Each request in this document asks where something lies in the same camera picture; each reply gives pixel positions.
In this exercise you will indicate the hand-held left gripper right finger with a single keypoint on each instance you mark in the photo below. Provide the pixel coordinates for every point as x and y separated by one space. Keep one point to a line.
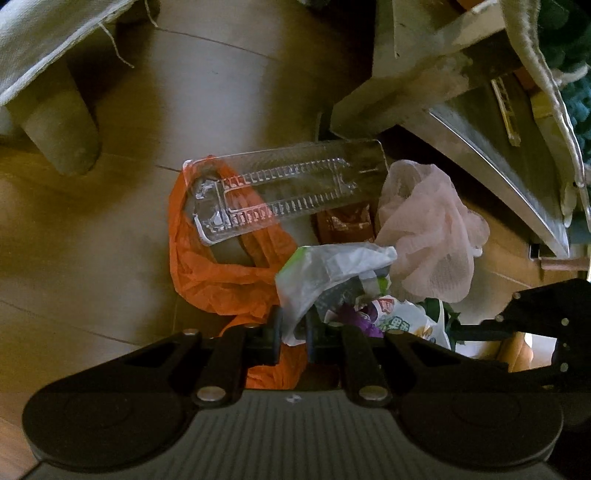
313 339

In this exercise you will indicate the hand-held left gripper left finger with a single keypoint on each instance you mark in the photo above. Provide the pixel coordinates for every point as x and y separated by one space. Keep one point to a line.
277 337

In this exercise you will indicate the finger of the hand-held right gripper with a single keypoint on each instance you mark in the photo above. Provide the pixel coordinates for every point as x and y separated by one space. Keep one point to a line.
545 309
575 364

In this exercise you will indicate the white plastic bag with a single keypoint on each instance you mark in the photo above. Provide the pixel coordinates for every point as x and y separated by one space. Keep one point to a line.
323 272

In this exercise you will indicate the orange plastic bag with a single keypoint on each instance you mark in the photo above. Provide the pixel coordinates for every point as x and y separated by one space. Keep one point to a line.
198 267

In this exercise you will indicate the pink mesh bath sponge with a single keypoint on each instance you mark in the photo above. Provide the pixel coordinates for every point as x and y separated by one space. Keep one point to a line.
429 230

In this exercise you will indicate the purple white snack wrapper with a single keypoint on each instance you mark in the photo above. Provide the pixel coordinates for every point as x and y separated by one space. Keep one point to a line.
383 318

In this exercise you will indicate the red brown snack packet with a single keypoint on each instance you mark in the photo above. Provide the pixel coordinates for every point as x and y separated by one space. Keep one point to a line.
344 221

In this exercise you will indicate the clear plastic tray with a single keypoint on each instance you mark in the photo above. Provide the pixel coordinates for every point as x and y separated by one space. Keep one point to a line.
286 184

